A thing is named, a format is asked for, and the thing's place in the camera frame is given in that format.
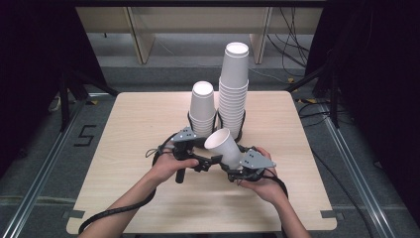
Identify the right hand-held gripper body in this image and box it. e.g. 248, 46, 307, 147
227, 148, 277, 183

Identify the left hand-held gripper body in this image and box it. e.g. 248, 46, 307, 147
170, 126, 200, 184

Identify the black wire cup holder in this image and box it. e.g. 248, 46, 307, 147
186, 110, 220, 148
217, 109, 248, 143

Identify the single white paper cup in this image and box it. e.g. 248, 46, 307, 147
203, 127, 247, 171

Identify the stack of white paper cups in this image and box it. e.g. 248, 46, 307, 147
217, 42, 251, 140
188, 80, 218, 139

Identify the person's right hand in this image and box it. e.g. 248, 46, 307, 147
238, 146, 289, 206

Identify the person's left hand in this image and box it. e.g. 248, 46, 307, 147
148, 150, 200, 186

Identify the black tape strip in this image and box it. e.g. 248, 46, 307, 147
62, 209, 86, 220
320, 209, 345, 221

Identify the black metal stand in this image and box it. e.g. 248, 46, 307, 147
57, 68, 120, 133
285, 62, 341, 129

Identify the light wooden desk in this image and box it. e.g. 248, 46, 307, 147
75, 6, 324, 65

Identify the black curtain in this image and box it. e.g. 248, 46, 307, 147
0, 0, 111, 179
305, 0, 420, 229

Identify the thin black floor cable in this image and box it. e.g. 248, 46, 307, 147
298, 100, 375, 238

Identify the aluminium floor rail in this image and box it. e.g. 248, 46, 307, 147
320, 107, 399, 238
0, 93, 100, 238

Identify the bundle of black cables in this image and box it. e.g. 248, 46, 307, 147
265, 7, 315, 69

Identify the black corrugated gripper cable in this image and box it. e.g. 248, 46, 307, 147
77, 132, 179, 235

